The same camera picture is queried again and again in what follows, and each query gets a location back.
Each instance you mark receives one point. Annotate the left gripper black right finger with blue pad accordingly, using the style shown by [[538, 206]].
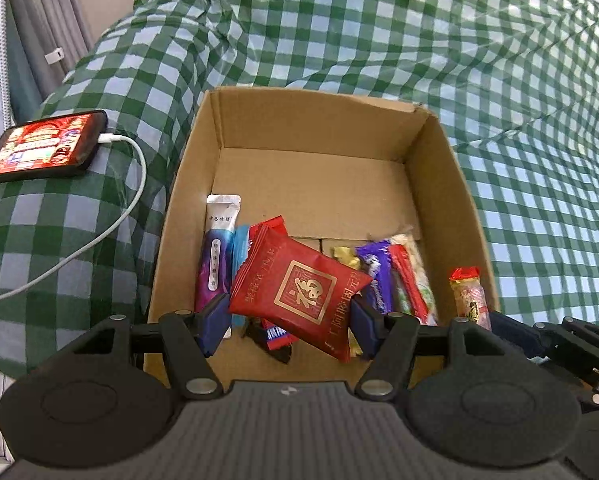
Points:
[[388, 341]]

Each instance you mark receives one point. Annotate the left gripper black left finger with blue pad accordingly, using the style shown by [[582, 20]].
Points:
[[188, 340]]

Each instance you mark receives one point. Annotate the dark brown snack packet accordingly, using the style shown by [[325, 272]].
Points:
[[255, 331]]

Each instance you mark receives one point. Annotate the clear nougat candy packet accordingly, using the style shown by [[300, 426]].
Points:
[[408, 241]]

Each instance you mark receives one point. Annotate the red white small bar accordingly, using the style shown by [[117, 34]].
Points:
[[401, 261]]

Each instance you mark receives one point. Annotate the purple white stick packet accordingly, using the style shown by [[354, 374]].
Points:
[[214, 271]]

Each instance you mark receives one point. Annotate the red spicy snack packet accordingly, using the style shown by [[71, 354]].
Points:
[[275, 333]]

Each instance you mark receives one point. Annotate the purple chocolate bar wrapper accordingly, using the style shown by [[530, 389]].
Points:
[[376, 258]]

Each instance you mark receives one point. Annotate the red square snack packet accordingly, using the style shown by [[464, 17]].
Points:
[[298, 289]]

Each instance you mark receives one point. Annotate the yellow gold candy bar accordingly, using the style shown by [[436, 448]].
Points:
[[348, 257]]

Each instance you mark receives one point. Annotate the red yellow candy packet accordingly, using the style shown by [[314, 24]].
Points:
[[469, 295]]

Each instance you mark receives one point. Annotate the brown cardboard box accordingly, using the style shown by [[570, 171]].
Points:
[[340, 170]]

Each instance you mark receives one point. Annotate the black smartphone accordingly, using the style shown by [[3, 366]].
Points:
[[54, 147]]

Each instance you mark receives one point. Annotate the green checkered cloth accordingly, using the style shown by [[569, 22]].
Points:
[[514, 83]]

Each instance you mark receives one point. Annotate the grey curtain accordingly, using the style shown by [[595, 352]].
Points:
[[41, 41]]

